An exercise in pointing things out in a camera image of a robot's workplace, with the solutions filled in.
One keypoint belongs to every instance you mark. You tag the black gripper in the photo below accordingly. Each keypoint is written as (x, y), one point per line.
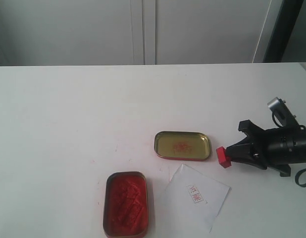
(249, 151)

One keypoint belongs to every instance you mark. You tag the red plastic stamp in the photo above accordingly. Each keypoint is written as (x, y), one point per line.
(223, 159)

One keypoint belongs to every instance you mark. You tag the white paper sheet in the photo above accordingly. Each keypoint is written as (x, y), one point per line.
(190, 204)

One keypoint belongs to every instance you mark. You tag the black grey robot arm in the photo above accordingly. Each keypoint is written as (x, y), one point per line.
(275, 148)

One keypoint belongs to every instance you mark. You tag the red ink pad tin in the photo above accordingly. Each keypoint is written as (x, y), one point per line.
(126, 209)

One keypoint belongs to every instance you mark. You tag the gold tin lid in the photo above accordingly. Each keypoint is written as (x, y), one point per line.
(182, 145)

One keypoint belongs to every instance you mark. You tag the white cabinet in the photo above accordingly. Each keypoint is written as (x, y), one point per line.
(114, 32)

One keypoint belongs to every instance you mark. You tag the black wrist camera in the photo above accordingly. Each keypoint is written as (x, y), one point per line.
(281, 115)

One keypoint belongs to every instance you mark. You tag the dark vertical post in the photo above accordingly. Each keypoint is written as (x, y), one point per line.
(285, 23)

